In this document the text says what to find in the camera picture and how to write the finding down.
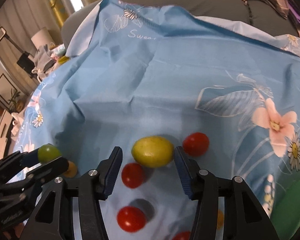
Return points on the white table lamp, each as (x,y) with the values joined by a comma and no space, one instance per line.
(42,37)

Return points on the blue floral cloth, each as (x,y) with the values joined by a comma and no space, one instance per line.
(137,71)

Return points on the red cherry tomato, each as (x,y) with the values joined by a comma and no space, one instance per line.
(196,144)
(131,219)
(133,175)
(185,235)

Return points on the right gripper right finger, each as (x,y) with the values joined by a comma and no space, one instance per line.
(244,216)

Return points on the grey sofa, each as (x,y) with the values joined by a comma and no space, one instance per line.
(256,13)

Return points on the green plastic bowl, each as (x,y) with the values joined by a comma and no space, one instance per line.
(286,215)

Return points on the yellow-green lemon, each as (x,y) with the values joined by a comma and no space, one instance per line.
(153,151)

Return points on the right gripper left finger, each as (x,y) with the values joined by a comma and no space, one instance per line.
(52,217)

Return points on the clothes heap on side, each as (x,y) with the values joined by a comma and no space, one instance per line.
(47,59)

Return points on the green lime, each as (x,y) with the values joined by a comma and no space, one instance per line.
(47,153)

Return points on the small yellow kumquat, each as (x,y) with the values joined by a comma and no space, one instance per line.
(220,219)
(71,172)

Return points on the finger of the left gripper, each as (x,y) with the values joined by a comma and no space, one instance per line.
(26,159)
(47,172)

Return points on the potted green plant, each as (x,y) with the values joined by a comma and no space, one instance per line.
(16,102)

